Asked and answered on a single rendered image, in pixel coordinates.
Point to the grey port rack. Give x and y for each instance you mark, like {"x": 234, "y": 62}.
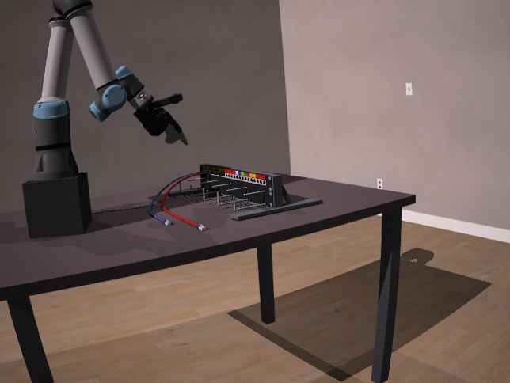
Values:
{"x": 260, "y": 189}

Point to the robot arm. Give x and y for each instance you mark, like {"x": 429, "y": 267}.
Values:
{"x": 54, "y": 157}

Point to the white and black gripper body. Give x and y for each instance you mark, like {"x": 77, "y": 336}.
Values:
{"x": 156, "y": 118}

